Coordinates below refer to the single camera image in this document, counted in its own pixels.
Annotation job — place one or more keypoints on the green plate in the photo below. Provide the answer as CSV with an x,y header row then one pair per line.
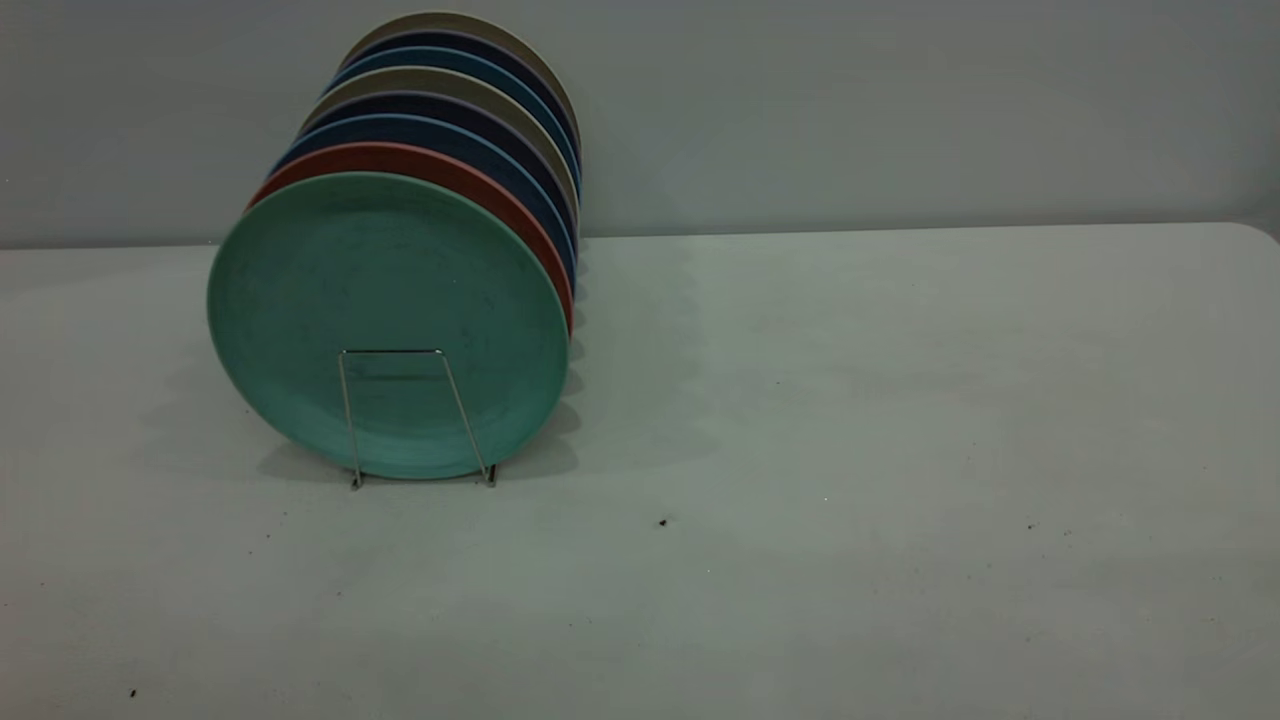
x,y
380,280

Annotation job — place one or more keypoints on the beige plate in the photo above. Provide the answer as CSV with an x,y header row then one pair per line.
x,y
450,22
430,80

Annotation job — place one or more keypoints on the pink plate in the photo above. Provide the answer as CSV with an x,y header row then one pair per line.
x,y
420,158

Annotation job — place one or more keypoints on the teal blue plate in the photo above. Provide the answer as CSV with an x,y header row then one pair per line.
x,y
450,59

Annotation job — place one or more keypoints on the dark purple plate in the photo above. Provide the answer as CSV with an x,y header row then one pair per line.
x,y
440,105
470,42

